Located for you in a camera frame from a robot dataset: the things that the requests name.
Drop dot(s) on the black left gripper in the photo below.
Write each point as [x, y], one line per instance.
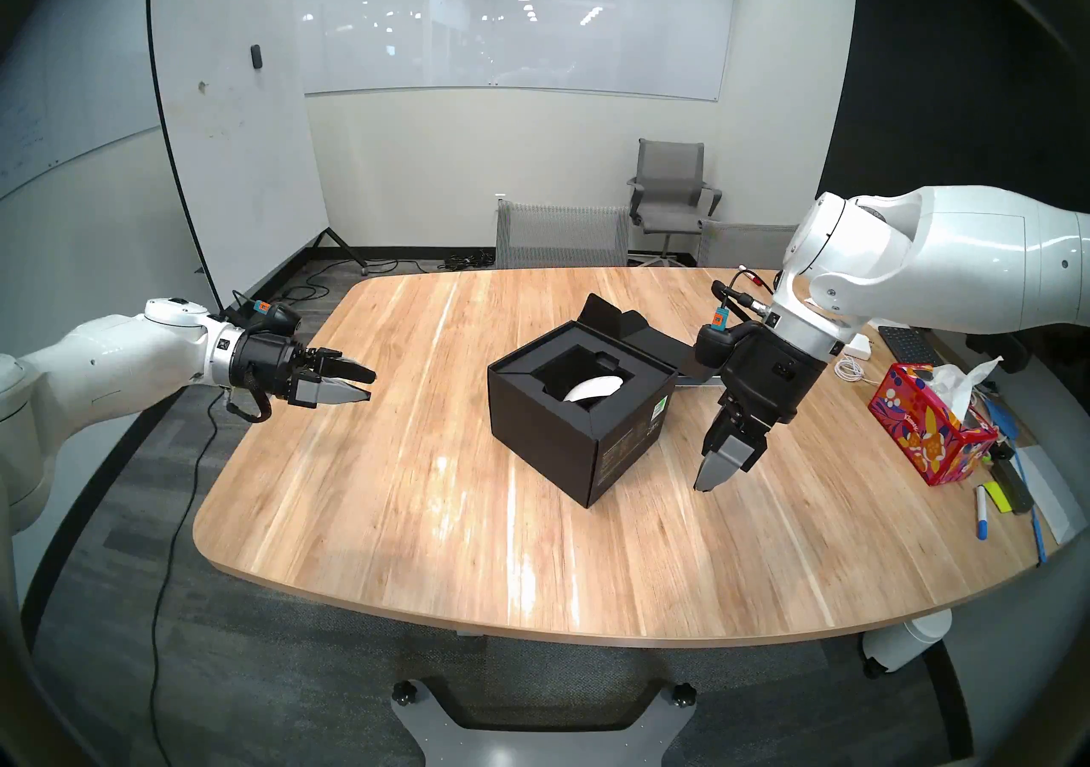
[266, 365]

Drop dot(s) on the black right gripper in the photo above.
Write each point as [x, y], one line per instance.
[762, 378]

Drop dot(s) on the black cardboard box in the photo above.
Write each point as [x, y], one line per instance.
[588, 433]

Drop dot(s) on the white computer mouse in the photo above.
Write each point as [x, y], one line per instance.
[593, 389]

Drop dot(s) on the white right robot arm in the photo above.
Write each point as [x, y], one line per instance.
[928, 263]

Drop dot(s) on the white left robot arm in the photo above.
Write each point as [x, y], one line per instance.
[102, 365]

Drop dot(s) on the colourful tissue box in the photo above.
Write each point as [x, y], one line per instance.
[932, 425]

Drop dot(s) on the white power adapter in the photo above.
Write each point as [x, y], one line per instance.
[854, 356]

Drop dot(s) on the grey fabric chair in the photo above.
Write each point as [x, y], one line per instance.
[745, 247]

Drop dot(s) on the black keyboard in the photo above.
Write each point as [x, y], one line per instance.
[911, 345]

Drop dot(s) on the rolling whiteboard with stand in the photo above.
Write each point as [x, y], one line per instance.
[238, 152]

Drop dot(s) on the grey mesh chair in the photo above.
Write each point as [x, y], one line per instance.
[562, 237]

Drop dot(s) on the blue marker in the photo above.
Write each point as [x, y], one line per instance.
[982, 514]

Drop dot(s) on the grey office chair with armrests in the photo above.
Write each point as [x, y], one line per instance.
[670, 178]

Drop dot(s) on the yellow sticky note pad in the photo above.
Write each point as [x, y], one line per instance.
[996, 497]

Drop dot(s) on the black whiteboard eraser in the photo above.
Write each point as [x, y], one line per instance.
[1012, 480]

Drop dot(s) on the black video bar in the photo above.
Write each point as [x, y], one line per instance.
[996, 346]

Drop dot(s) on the blue pen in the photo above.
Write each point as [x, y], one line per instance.
[1036, 531]

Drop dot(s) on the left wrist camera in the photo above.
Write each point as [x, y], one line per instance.
[283, 316]

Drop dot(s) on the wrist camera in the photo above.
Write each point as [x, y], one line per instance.
[283, 316]
[724, 331]

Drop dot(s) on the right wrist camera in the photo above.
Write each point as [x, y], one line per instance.
[724, 331]

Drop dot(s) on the grey robot base frame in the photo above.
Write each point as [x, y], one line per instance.
[545, 744]

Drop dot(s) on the wall glass whiteboard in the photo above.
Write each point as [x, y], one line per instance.
[51, 118]
[511, 24]

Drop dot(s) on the large black wall screen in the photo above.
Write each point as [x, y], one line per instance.
[954, 92]

